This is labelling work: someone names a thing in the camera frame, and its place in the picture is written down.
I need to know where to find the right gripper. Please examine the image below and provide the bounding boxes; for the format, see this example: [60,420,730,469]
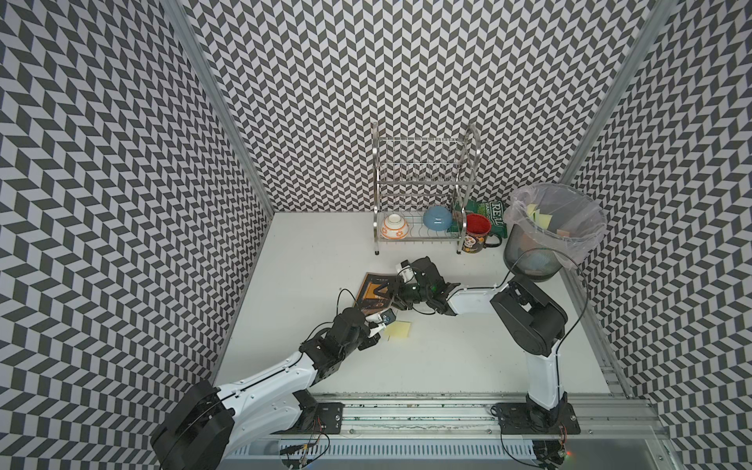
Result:
[373,275,432,309]

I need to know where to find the brown book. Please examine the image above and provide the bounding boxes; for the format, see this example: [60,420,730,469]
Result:
[356,272,405,316]

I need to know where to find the yellow sticky note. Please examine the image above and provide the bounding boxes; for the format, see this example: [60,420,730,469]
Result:
[384,320,411,339]

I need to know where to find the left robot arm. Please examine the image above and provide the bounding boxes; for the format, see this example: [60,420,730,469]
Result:
[150,307,397,469]

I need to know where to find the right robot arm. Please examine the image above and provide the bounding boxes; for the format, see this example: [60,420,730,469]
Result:
[394,257,568,421]

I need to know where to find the discarded sticky notes pile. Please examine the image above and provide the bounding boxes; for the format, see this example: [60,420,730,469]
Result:
[526,204,572,238]

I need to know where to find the white orange patterned bowl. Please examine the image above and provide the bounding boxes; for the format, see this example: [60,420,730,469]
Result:
[380,213,410,240]

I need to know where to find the blue bowl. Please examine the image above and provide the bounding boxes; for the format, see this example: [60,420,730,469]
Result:
[422,206,454,232]

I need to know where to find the red interior mug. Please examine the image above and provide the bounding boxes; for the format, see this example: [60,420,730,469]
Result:
[461,213,503,254]

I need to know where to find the metal dish rack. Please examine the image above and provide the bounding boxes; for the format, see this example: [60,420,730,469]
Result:
[370,123,482,256]

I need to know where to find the green snack bag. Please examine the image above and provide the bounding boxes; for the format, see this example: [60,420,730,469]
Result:
[465,199,508,239]

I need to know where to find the mesh trash bin with liner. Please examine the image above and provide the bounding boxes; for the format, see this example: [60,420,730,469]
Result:
[503,183,607,282]

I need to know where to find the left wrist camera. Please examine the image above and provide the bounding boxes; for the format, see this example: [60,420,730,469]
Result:
[365,309,397,338]

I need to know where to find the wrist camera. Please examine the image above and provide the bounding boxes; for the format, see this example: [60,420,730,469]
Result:
[365,309,397,338]
[397,260,414,284]

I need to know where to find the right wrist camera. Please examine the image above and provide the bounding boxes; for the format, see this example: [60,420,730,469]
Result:
[397,260,414,284]

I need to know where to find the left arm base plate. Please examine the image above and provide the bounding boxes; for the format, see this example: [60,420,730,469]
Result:
[281,403,345,436]

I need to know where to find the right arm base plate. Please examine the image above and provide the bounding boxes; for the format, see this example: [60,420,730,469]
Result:
[491,401,582,437]

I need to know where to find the aluminium front rail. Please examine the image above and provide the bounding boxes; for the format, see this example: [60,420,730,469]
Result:
[178,394,668,442]

